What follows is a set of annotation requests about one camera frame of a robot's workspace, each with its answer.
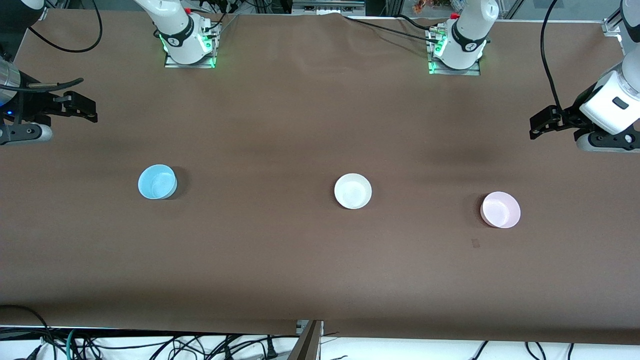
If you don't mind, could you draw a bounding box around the pink bowl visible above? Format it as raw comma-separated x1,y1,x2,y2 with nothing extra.
480,191,521,229

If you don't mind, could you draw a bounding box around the blue bowl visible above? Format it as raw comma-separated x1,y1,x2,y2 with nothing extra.
138,164,178,200

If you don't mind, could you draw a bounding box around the white bowl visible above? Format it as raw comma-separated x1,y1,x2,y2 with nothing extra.
334,173,373,210

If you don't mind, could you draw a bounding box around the orange object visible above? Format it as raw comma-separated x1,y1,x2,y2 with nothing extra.
412,0,451,13

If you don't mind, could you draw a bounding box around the brown table cloth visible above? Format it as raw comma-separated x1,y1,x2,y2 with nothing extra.
0,9,640,346

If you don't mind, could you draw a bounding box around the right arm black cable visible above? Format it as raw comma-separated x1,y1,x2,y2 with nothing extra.
0,0,104,96

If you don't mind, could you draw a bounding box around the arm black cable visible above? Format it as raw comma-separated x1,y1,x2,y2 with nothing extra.
0,0,104,96
540,0,564,110

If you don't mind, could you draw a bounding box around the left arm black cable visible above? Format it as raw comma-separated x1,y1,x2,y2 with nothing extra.
540,0,564,110

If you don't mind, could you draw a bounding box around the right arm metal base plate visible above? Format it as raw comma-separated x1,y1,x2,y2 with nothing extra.
164,22,218,69

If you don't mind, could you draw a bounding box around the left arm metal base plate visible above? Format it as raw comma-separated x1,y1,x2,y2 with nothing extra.
428,27,482,77

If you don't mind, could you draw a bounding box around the black base connector cable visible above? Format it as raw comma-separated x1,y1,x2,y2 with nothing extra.
197,12,226,33

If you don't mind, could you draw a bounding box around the short black table cable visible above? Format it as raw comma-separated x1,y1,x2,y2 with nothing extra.
397,14,441,30

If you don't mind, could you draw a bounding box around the long black table cable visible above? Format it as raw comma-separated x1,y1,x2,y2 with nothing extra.
344,16,442,41

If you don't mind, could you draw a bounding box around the thick black floor cable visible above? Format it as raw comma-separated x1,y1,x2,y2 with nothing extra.
0,304,52,360

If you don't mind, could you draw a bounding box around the aluminium frame bar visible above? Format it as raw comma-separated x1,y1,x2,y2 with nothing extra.
292,0,366,16

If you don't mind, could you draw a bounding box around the metal table post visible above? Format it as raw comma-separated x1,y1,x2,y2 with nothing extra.
288,320,324,360

